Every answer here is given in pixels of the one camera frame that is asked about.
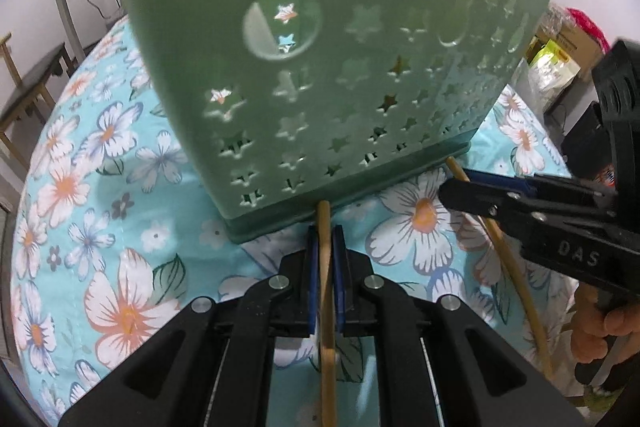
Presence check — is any bamboo chopstick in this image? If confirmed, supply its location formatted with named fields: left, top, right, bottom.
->
left=444, top=156, right=555, bottom=379
left=316, top=200, right=338, bottom=427

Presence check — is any blue floral blanket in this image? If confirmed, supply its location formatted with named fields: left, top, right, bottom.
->
left=10, top=14, right=593, bottom=427

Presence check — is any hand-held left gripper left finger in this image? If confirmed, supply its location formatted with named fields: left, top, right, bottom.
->
left=57, top=225, right=321, bottom=427

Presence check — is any yellow green packet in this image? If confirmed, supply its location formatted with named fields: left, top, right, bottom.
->
left=527, top=38, right=583, bottom=96

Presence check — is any green plastic utensil holder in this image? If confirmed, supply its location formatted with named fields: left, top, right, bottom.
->
left=107, top=0, right=557, bottom=244

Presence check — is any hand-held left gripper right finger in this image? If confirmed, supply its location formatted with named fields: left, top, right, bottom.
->
left=334, top=225, right=586, bottom=427

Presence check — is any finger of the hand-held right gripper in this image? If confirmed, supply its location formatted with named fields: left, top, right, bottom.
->
left=461, top=168, right=620, bottom=210
left=439, top=178, right=617, bottom=254

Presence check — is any wooden chair with dark seat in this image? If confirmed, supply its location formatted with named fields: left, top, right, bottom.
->
left=0, top=32, right=76, bottom=168

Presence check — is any person's right hand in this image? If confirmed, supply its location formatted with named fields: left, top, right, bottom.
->
left=570, top=287, right=640, bottom=365

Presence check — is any cardboard box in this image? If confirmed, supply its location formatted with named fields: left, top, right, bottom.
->
left=545, top=7, right=608, bottom=82

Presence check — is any red cloth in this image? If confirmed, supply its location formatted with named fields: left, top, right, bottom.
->
left=566, top=7, right=608, bottom=52

